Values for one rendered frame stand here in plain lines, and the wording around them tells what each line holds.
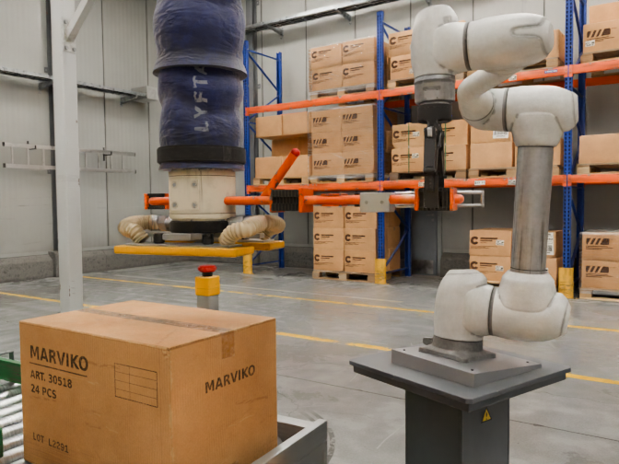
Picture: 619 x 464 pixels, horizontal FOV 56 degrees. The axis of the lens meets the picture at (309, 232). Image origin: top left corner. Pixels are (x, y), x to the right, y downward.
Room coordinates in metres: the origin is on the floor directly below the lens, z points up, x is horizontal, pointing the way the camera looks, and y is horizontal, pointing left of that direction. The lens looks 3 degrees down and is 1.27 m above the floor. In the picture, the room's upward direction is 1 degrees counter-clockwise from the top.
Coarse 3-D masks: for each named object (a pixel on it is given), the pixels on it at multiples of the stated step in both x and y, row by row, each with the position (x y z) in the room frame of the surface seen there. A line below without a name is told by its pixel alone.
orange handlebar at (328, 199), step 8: (328, 192) 1.38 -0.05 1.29; (152, 200) 1.53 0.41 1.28; (160, 200) 1.52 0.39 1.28; (168, 200) 1.51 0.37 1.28; (224, 200) 1.45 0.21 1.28; (232, 200) 1.45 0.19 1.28; (240, 200) 1.44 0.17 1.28; (248, 200) 1.43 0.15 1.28; (256, 200) 1.42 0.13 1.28; (264, 200) 1.41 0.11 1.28; (304, 200) 1.38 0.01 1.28; (312, 200) 1.37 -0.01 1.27; (320, 200) 1.36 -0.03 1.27; (328, 200) 1.36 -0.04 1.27; (336, 200) 1.35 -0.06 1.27; (344, 200) 1.34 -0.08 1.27; (352, 200) 1.34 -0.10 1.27; (392, 200) 1.30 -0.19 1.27; (400, 200) 1.30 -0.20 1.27; (408, 200) 1.29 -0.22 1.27; (456, 200) 1.26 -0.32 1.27
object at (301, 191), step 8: (272, 192) 1.39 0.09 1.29; (280, 192) 1.38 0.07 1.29; (288, 192) 1.37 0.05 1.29; (296, 192) 1.37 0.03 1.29; (304, 192) 1.39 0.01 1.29; (312, 192) 1.44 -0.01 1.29; (272, 200) 1.40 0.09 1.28; (280, 200) 1.39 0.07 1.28; (288, 200) 1.38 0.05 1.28; (296, 200) 1.37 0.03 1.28; (272, 208) 1.39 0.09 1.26; (280, 208) 1.38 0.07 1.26; (288, 208) 1.37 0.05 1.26; (296, 208) 1.37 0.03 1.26; (304, 208) 1.39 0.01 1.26; (312, 208) 1.44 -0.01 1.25
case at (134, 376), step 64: (64, 320) 1.60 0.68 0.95; (128, 320) 1.59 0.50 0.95; (192, 320) 1.58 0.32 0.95; (256, 320) 1.57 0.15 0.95; (64, 384) 1.49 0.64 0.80; (128, 384) 1.36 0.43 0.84; (192, 384) 1.33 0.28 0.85; (256, 384) 1.54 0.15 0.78; (64, 448) 1.50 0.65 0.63; (128, 448) 1.36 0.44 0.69; (192, 448) 1.33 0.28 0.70; (256, 448) 1.53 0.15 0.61
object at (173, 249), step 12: (156, 240) 1.43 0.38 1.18; (204, 240) 1.38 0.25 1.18; (120, 252) 1.43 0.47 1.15; (132, 252) 1.41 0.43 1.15; (144, 252) 1.40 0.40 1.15; (156, 252) 1.39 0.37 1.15; (168, 252) 1.38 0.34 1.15; (180, 252) 1.37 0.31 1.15; (192, 252) 1.35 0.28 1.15; (204, 252) 1.34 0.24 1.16; (216, 252) 1.33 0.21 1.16; (228, 252) 1.32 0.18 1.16; (240, 252) 1.34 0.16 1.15; (252, 252) 1.40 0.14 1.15
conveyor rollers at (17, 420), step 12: (0, 384) 2.37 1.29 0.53; (12, 384) 2.33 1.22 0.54; (0, 396) 2.19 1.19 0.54; (12, 396) 2.22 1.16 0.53; (0, 408) 2.09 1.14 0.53; (12, 408) 2.05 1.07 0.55; (0, 420) 1.92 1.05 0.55; (12, 420) 1.94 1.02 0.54; (12, 432) 1.85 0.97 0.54; (12, 444) 1.75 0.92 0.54; (12, 456) 1.66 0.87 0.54
